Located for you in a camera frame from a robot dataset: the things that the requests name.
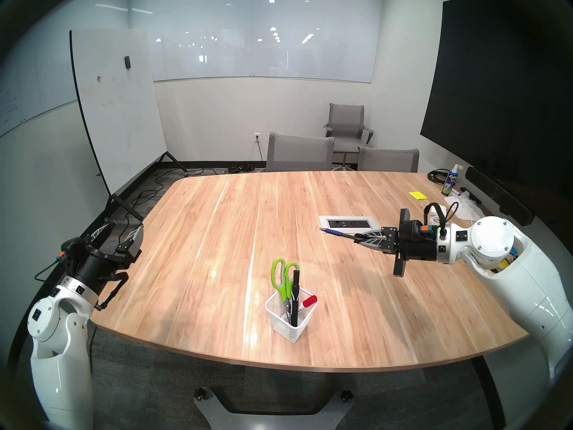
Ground black right camera cable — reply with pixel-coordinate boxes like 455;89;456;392
423;202;460;239

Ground white wire mesh pen holder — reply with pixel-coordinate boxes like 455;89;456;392
265;286;319;343

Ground mobile whiteboard on stand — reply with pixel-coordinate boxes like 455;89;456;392
69;29;188;222

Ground whiteboard cleaner spray bottle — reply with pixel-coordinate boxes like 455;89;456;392
441;164;464;197

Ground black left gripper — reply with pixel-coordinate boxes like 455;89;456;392
74;221;145;296

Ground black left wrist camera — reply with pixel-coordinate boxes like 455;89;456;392
60;236;89;267

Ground wide glass wall whiteboard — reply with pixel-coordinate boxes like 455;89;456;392
130;0;374;84

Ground blue ballpoint pen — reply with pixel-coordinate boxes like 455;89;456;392
319;227;359;242

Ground grey office chair with armrests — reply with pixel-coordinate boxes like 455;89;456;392
323;103;374;169

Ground thin black left camera cable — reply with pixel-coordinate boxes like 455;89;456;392
35;257;66;284

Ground green handled scissors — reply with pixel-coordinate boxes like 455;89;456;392
270;258;300;302

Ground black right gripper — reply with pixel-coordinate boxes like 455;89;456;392
354;208;440;277

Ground black left gripper cable loop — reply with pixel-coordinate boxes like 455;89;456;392
95;272;130;311

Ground grey table power outlet box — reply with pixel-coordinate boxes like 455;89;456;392
319;215;382;234

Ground black video sound bar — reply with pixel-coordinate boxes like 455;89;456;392
466;167;535;227

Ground long black floor cable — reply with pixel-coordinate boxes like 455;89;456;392
125;167;218;221

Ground wall whiteboard with writing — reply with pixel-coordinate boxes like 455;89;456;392
0;0;133;138

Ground white crumpled tissue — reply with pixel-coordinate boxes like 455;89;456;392
448;193;487;223

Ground large black wall screen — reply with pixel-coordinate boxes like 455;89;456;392
420;0;573;237

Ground black permanent marker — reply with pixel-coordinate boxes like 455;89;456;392
290;270;301;327

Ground grey mesh office chair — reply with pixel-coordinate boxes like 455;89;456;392
357;147;420;173
266;132;335;172

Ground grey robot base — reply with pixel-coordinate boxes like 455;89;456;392
193;387;354;430

